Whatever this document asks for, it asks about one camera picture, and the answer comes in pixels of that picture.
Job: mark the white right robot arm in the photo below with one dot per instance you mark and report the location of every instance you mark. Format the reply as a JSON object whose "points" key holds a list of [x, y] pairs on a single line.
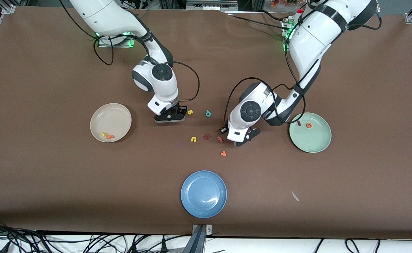
{"points": [[104, 15]]}

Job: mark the brown table cover mat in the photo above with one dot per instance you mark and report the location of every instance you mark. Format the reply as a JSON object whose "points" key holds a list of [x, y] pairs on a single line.
{"points": [[206, 52]]}

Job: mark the orange foam letter t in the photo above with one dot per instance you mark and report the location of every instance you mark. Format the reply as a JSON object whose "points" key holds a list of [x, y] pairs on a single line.
{"points": [[110, 136]]}

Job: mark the pale green round plate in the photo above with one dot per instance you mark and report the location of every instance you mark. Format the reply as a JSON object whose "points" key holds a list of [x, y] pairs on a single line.
{"points": [[313, 138]]}

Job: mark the teal foam letter p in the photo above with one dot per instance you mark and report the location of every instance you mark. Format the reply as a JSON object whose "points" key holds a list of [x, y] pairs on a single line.
{"points": [[208, 113]]}

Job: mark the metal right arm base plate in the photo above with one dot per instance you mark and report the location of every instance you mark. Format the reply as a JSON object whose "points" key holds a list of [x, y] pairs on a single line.
{"points": [[116, 45]]}

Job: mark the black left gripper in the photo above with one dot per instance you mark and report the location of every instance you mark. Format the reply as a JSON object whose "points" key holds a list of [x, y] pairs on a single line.
{"points": [[223, 130]]}

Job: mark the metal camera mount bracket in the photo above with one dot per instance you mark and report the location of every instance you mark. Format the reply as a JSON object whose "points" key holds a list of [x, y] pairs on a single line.
{"points": [[208, 230]]}

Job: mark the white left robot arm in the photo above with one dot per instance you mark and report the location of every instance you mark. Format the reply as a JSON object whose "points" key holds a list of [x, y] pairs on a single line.
{"points": [[307, 38]]}

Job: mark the orange dried flowers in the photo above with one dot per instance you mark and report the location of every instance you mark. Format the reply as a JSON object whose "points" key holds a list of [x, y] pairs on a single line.
{"points": [[283, 2]]}

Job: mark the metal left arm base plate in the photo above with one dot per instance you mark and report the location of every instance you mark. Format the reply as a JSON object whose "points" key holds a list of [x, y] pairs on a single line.
{"points": [[286, 25]]}

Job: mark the black power plug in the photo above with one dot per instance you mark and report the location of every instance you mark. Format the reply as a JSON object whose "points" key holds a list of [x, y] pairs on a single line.
{"points": [[134, 247], [163, 245]]}

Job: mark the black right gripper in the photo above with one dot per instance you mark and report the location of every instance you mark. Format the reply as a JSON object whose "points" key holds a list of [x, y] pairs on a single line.
{"points": [[182, 109]]}

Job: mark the beige brown round plate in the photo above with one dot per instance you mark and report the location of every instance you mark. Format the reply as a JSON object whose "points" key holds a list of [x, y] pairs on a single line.
{"points": [[110, 119]]}

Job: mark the blue round plate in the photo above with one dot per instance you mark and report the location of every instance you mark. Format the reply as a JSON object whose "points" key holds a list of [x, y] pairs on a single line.
{"points": [[203, 194]]}

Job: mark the white paper scrap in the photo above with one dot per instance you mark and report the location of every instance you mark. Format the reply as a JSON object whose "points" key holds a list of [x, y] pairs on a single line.
{"points": [[294, 196]]}

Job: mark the grey power strip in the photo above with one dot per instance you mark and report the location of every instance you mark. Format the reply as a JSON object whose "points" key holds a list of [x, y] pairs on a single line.
{"points": [[213, 5]]}

